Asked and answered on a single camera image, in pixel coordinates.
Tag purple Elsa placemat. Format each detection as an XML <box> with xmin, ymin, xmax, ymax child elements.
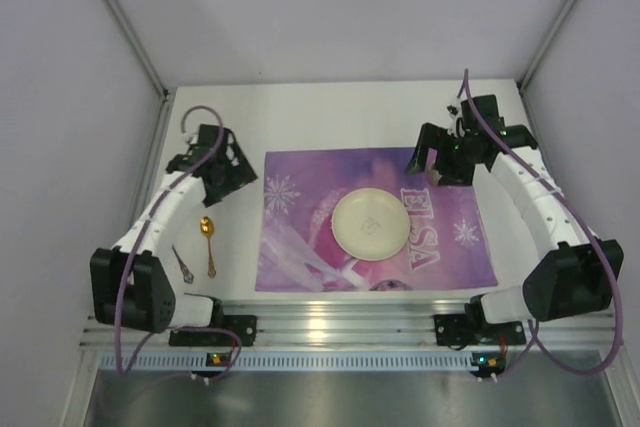
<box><xmin>255</xmin><ymin>147</ymin><xmax>498</xmax><ymax>293</ymax></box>

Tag cream round plate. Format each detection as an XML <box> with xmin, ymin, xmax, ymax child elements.
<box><xmin>331</xmin><ymin>188</ymin><xmax>410</xmax><ymax>261</ymax></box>

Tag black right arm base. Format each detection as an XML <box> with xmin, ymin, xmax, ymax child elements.
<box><xmin>433</xmin><ymin>314</ymin><xmax>527</xmax><ymax>350</ymax></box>

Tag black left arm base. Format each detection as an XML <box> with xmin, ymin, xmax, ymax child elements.
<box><xmin>168</xmin><ymin>314</ymin><xmax>258</xmax><ymax>348</ymax></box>

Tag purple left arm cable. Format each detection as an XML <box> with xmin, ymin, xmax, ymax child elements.
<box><xmin>114</xmin><ymin>105</ymin><xmax>244</xmax><ymax>379</ymax></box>

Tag gold spoon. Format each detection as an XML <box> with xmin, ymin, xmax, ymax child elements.
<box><xmin>200</xmin><ymin>216</ymin><xmax>217</xmax><ymax>278</ymax></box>

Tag small metal cup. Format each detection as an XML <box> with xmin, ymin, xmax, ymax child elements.
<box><xmin>429</xmin><ymin>169</ymin><xmax>442</xmax><ymax>186</ymax></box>

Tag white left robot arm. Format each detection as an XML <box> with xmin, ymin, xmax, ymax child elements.
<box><xmin>89</xmin><ymin>124</ymin><xmax>257</xmax><ymax>333</ymax></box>

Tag silver purple fork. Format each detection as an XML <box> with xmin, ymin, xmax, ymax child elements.
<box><xmin>172</xmin><ymin>247</ymin><xmax>194</xmax><ymax>285</ymax></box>

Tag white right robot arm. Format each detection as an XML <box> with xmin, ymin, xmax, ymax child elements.
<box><xmin>405</xmin><ymin>95</ymin><xmax>624</xmax><ymax>327</ymax></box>

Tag white slotted cable duct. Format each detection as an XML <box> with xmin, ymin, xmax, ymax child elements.
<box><xmin>99</xmin><ymin>351</ymin><xmax>506</xmax><ymax>371</ymax></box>

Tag aluminium mounting rail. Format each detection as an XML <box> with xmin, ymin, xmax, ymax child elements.
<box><xmin>79</xmin><ymin>299</ymin><xmax>614</xmax><ymax>350</ymax></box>

